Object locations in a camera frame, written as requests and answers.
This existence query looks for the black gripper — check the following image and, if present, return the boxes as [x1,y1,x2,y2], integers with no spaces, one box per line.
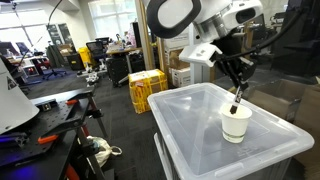
[216,36,256,91]

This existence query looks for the brown Expo marker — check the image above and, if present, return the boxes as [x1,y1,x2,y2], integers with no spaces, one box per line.
[230,87,243,114]

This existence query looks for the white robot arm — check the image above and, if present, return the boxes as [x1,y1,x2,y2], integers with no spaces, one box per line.
[142,0,263,90]

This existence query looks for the white robot base cone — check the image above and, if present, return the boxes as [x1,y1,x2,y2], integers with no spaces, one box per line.
[0,61,40,134]

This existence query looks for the white paper cup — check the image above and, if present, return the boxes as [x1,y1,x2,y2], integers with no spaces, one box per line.
[220,103,252,143]

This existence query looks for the stacked white cardboard boxes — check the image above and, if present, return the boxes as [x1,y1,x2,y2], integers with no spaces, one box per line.
[164,30,190,87]

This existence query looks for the clear storage bin lid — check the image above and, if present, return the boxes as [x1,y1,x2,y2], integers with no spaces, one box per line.
[148,83,315,180]

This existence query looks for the brown cardboard box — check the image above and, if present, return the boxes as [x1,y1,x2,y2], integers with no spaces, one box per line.
[247,79,320,167]

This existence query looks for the black office chair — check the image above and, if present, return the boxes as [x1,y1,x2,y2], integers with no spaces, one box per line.
[86,41,107,65]

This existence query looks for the white plastic bag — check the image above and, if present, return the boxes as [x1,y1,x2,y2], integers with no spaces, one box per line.
[87,136,122,167]

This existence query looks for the black perforated workbench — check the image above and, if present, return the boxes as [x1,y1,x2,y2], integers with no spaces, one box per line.
[0,88,105,180]

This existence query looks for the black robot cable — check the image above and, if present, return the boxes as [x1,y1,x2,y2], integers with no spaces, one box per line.
[213,6,304,63]

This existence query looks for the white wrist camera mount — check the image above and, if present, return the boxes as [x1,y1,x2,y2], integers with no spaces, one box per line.
[179,43,222,67]

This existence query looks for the wooden post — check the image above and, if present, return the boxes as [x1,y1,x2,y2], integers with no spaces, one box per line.
[135,0,155,70]

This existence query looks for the yellow strapped cardboard box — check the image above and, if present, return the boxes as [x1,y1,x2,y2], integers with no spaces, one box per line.
[129,69,168,114]

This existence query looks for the orange clamp handle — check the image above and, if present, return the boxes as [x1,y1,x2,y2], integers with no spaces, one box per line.
[37,135,59,145]

